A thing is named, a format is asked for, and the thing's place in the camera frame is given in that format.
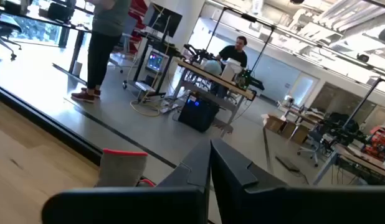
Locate distant wooden workstation table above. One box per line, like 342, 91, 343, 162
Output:
173, 58, 257, 138

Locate office chair with white base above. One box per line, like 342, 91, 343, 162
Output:
297, 129, 332, 168

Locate yellow cable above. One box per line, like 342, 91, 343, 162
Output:
126, 4, 166, 118

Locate white box on distant table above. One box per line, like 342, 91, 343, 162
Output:
220, 57, 242, 83

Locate person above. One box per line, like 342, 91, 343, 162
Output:
70, 0, 133, 103
216, 35, 249, 68

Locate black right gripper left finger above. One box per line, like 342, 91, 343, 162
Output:
41, 139, 211, 224

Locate black monitor on cart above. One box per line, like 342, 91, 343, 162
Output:
142, 2, 183, 38

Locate cardboard box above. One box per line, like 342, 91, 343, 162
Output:
290, 124, 311, 146
280, 121, 298, 139
261, 113, 287, 134

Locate distant table with grey legs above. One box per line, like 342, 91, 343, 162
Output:
312, 143, 385, 187

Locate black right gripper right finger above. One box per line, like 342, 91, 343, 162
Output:
210, 138, 385, 224

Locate computer with colourful screen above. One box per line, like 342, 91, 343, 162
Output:
145, 49, 169, 75

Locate desk with black legs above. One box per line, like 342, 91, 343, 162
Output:
0, 6, 93, 85

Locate pale blue round object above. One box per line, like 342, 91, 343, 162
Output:
203, 59, 224, 76

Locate red storage crates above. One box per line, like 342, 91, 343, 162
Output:
363, 125, 385, 162

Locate distant black station frame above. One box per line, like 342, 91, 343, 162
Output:
206, 6, 277, 75
341, 76, 385, 131

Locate shelf with red bins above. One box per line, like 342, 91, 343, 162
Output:
127, 0, 149, 55

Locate white roll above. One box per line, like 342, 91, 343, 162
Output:
72, 60, 83, 77

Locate black computer with blue lights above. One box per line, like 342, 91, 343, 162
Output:
178, 92, 221, 133

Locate black office chair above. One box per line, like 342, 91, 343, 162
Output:
0, 14, 24, 62

